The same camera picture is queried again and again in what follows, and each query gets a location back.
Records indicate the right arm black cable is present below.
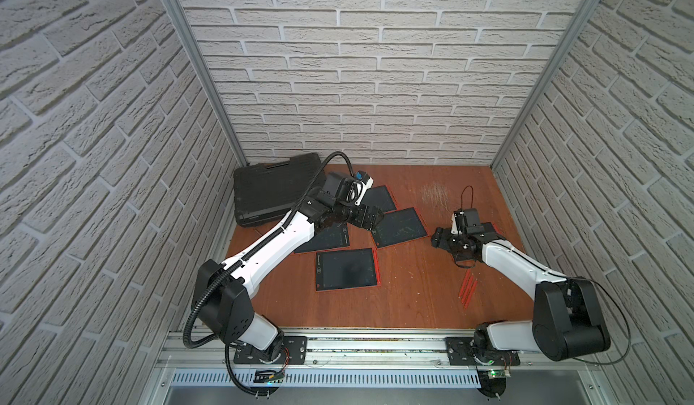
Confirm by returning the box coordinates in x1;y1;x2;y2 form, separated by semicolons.
459;185;633;366

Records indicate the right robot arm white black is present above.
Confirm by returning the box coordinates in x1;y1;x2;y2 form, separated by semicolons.
431;209;611;365

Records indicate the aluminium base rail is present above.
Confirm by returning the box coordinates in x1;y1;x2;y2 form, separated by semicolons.
140;328;617;404

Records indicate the black plastic tool case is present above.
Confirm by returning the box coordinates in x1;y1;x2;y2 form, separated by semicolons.
233;153;322;228

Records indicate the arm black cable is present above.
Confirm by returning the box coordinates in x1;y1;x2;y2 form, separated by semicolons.
181;151;359;398
459;185;633;366

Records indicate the writing tablet red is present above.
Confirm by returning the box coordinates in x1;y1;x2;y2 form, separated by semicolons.
294;224;350;253
361;186;398;213

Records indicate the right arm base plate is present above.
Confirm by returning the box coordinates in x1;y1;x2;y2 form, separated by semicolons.
445;336;521;367

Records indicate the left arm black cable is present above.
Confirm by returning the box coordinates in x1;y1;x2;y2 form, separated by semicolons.
181;151;359;398

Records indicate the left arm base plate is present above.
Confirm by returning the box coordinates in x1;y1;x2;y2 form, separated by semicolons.
233;335;307;365

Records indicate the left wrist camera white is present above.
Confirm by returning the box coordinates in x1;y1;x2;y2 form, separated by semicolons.
351;171;373;206

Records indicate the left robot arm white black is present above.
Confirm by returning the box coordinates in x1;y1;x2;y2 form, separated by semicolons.
183;171;383;362

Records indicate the far writing tablet red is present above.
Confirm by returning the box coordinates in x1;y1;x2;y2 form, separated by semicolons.
361;186;398;213

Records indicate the left writing tablet red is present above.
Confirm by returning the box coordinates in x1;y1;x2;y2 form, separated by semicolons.
294;224;350;253

